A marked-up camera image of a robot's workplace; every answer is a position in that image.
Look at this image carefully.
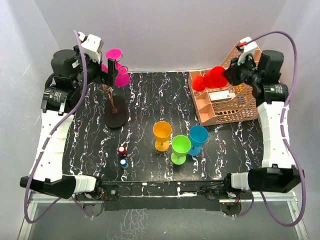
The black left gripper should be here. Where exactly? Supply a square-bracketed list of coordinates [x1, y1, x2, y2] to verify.
[72, 46, 118, 91]

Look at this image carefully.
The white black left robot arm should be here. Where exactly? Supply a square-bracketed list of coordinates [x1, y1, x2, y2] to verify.
[19, 43, 118, 200]

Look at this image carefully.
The white red box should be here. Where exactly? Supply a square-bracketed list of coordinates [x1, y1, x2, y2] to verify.
[208, 90, 236, 103]

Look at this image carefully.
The aluminium base frame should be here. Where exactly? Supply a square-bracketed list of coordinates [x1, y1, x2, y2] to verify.
[18, 182, 309, 240]

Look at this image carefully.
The copper wire wine glass rack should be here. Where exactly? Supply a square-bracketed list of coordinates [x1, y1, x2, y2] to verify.
[101, 72, 129, 130]

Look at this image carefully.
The pink wine glass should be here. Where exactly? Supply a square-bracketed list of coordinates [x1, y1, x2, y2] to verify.
[105, 48, 130, 87]
[101, 63, 108, 74]

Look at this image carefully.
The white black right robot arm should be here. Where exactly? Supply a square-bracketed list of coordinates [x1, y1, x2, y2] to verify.
[222, 50, 304, 199]

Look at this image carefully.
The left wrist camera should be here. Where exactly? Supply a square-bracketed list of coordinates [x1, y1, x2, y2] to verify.
[77, 31, 104, 64]

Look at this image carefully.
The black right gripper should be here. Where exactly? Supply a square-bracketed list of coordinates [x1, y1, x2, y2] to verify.
[221, 54, 262, 87]

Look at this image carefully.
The peach plastic file organizer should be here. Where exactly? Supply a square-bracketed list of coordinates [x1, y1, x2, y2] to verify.
[188, 47, 259, 126]

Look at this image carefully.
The blue wine glass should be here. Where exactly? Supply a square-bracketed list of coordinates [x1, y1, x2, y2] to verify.
[188, 125, 209, 156]

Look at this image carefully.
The red wine glass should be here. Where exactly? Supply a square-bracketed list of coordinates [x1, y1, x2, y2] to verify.
[192, 66, 228, 92]

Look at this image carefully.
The green wine glass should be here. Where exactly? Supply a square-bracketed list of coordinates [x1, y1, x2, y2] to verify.
[170, 135, 192, 165]

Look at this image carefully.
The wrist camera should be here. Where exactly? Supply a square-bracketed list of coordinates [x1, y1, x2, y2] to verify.
[77, 31, 104, 64]
[236, 36, 258, 66]

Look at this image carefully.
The orange wine glass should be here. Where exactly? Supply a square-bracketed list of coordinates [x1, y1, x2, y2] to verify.
[152, 121, 172, 152]

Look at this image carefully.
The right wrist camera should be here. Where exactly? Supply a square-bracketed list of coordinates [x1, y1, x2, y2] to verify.
[236, 36, 258, 66]

